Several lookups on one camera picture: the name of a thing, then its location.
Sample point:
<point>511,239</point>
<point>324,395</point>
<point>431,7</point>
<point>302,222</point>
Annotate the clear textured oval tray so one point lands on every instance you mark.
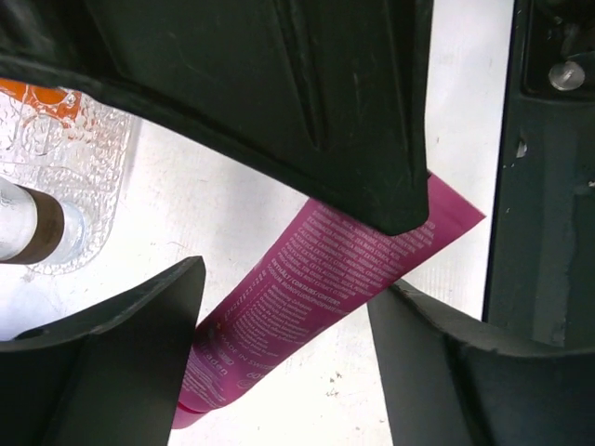
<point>83,166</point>

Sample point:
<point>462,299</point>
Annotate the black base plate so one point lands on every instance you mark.
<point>540,274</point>

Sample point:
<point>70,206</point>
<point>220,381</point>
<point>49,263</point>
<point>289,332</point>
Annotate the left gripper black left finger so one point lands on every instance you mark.
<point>107,375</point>

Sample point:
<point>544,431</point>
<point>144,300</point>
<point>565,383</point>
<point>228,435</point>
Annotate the pink toothpaste tube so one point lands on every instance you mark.
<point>323,267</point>

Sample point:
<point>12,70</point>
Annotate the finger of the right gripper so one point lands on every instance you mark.
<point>327,97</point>

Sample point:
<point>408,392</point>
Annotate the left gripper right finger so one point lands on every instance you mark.
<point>449,379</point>

